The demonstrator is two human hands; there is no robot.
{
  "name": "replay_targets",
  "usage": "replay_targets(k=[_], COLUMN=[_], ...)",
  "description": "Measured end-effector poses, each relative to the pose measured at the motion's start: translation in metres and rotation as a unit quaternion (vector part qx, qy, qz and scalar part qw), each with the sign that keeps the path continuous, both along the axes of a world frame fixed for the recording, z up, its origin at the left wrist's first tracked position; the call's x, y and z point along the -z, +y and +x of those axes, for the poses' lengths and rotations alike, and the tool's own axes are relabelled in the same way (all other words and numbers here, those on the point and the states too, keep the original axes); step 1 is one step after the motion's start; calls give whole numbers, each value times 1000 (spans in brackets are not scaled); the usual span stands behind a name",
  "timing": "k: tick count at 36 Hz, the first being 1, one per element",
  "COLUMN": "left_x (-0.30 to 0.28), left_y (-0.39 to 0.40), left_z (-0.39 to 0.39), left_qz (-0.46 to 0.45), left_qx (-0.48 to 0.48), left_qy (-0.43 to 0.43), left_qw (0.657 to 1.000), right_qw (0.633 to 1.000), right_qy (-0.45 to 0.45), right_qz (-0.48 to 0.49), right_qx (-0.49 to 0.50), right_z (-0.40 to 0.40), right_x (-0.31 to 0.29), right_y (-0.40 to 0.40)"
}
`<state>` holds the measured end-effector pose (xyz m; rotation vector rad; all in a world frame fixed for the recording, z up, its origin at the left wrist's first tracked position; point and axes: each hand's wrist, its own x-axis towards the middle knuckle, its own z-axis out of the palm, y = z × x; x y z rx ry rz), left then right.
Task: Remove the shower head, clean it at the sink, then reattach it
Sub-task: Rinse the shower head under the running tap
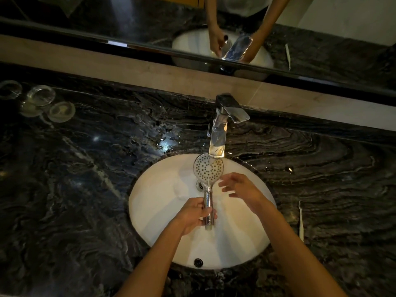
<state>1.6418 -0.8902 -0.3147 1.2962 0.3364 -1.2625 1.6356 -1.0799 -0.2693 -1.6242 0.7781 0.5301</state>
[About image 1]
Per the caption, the person's left hand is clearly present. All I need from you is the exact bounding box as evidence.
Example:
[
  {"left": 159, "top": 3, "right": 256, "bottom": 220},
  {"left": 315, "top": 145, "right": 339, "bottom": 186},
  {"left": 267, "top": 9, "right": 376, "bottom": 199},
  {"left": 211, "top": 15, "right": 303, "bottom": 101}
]
[{"left": 174, "top": 197, "right": 218, "bottom": 236}]

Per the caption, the chrome basin faucet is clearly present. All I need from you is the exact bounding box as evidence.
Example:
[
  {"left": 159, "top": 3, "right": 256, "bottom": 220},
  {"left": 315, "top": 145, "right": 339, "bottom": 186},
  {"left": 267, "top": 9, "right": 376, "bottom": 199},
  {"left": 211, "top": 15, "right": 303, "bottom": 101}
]
[{"left": 206, "top": 93, "right": 251, "bottom": 159}]

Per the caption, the wall mirror with dark frame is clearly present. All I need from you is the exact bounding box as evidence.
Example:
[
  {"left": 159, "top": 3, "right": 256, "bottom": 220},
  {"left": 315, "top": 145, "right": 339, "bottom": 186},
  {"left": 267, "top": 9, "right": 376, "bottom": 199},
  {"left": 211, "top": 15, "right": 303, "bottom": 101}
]
[{"left": 0, "top": 0, "right": 396, "bottom": 106}]

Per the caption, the person's right forearm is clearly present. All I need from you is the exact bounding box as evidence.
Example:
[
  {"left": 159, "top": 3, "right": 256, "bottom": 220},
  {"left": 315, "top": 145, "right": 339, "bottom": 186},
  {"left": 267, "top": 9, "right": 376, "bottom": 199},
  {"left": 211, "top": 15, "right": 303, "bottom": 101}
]
[{"left": 254, "top": 201, "right": 348, "bottom": 297}]

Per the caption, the white oval sink basin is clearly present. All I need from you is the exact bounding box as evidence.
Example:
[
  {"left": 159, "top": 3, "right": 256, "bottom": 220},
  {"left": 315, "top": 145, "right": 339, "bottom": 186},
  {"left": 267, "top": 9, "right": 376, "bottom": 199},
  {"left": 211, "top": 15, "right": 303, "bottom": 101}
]
[{"left": 128, "top": 153, "right": 277, "bottom": 270}]

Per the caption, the person's right hand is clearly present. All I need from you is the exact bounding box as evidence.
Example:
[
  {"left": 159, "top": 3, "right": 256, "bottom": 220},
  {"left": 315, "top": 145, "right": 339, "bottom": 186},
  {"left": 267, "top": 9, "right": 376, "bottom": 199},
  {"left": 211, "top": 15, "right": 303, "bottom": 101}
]
[{"left": 218, "top": 172, "right": 276, "bottom": 215}]

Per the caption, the white toothbrush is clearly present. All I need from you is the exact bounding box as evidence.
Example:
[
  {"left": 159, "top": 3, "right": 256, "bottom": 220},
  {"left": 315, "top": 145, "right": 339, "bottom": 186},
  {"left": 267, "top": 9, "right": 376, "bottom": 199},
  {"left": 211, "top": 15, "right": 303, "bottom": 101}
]
[{"left": 298, "top": 200, "right": 305, "bottom": 243}]

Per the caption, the clear drinking glass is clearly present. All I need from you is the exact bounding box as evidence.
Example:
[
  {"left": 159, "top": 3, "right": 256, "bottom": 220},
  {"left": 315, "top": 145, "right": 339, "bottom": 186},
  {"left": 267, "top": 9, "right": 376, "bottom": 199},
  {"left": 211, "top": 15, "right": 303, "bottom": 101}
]
[
  {"left": 26, "top": 85, "right": 56, "bottom": 107},
  {"left": 0, "top": 80, "right": 23, "bottom": 100},
  {"left": 19, "top": 101, "right": 44, "bottom": 118},
  {"left": 48, "top": 101, "right": 76, "bottom": 124}
]

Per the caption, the chrome handheld shower head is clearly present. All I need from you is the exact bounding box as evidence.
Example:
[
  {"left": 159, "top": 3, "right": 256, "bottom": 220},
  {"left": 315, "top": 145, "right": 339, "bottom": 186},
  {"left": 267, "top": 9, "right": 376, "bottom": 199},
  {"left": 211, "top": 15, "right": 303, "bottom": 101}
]
[{"left": 193, "top": 153, "right": 224, "bottom": 227}]

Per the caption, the person's left forearm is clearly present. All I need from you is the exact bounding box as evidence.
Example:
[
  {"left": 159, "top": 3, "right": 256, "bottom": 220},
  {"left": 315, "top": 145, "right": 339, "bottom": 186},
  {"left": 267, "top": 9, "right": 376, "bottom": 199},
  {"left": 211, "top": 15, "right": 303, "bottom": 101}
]
[{"left": 114, "top": 217, "right": 187, "bottom": 297}]

